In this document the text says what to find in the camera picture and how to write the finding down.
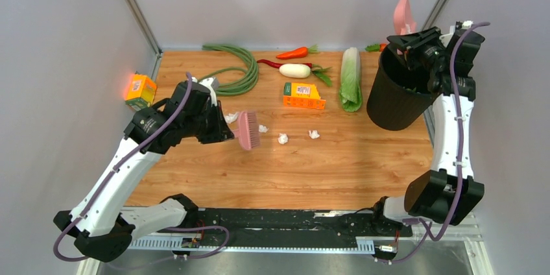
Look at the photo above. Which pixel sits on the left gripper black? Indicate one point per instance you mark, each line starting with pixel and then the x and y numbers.
pixel 222 131

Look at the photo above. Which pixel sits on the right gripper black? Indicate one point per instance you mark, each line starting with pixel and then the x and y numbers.
pixel 408 45

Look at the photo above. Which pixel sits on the pink dustpan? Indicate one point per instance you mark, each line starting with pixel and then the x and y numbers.
pixel 403 20

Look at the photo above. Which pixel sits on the pink hand brush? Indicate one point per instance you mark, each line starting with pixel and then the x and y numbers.
pixel 247 131

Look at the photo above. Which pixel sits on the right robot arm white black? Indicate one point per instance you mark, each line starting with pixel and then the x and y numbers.
pixel 447 192

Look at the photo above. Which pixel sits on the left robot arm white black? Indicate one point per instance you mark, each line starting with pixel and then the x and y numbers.
pixel 101 228

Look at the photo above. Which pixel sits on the black trash bin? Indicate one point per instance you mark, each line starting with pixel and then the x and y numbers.
pixel 398 96

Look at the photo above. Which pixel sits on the paper scrap small middle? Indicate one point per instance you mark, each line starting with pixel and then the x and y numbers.
pixel 263 129

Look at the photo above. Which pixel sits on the orange yellow sponge pack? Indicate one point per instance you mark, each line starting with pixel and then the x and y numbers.
pixel 141 92

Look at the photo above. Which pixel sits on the green long beans bundle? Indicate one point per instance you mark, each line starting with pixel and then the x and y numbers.
pixel 250 72

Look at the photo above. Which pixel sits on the paper scrap centre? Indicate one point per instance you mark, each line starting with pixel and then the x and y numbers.
pixel 283 139

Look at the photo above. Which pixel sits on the napa cabbage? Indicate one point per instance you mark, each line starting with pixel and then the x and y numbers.
pixel 350 92

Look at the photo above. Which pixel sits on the red chili pepper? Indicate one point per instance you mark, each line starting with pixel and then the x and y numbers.
pixel 277 65

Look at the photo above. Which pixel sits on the orange box on table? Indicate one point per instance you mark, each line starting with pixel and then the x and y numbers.
pixel 302 95

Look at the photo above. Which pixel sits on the white radish with leaves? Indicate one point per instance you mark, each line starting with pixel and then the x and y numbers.
pixel 302 71

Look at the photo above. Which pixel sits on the paper scrap right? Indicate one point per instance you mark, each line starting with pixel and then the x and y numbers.
pixel 313 134

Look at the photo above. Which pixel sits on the orange carrot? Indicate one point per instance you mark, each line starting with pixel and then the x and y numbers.
pixel 300 52

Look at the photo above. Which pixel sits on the paper scrap near brush handle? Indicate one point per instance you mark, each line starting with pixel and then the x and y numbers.
pixel 231 117

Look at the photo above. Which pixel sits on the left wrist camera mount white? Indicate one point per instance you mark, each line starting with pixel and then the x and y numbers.
pixel 212 84

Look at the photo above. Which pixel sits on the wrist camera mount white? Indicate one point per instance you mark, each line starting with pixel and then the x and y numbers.
pixel 460 25
pixel 212 84

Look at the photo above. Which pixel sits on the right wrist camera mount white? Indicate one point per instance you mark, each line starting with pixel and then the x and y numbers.
pixel 460 25

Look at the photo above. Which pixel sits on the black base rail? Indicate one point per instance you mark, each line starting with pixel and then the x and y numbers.
pixel 291 228

